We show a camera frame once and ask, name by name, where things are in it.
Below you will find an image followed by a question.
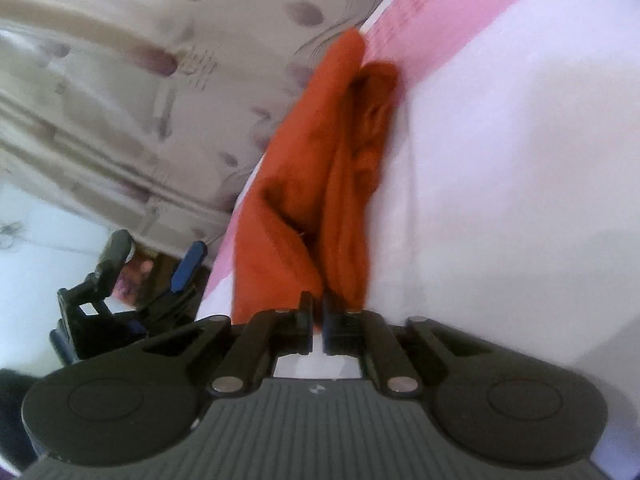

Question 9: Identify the red knit sweater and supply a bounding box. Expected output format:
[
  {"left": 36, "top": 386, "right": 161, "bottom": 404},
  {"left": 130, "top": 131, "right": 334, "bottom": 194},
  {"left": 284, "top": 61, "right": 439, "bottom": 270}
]
[{"left": 232, "top": 29, "right": 399, "bottom": 324}]

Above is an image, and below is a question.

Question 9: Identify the floral decorative item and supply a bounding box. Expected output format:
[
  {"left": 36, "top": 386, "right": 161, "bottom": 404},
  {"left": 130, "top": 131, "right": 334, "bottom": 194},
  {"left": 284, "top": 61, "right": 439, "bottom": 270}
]
[{"left": 111, "top": 252, "right": 177, "bottom": 310}]

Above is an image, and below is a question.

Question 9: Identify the beige leaf print curtain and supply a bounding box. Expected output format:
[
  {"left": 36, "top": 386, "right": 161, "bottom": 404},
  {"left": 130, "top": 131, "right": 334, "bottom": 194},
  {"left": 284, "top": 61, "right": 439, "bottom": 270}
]
[{"left": 1, "top": 0, "right": 383, "bottom": 256}]

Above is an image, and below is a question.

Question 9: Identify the pink white checkered bedsheet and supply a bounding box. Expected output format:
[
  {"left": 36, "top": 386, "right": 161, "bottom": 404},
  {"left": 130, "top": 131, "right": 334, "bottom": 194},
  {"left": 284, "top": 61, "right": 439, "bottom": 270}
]
[{"left": 194, "top": 0, "right": 640, "bottom": 480}]

